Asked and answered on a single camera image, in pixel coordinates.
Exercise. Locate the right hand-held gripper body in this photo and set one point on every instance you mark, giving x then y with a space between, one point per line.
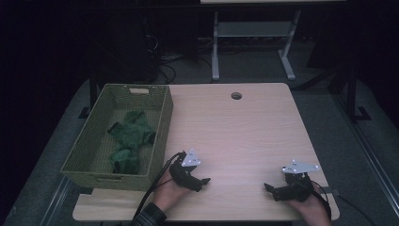
298 188

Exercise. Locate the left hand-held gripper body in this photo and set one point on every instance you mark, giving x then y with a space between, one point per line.
180 172

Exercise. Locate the green fuzzy cloth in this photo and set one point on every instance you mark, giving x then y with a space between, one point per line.
131 133

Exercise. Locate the green woven basket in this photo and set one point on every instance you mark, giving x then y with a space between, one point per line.
94 147

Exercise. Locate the person's left hand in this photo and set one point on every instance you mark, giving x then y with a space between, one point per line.
167 193

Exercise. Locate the person's right hand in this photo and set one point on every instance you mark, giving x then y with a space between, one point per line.
313 210

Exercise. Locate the grey metal stand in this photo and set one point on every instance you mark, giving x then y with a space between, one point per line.
251 29

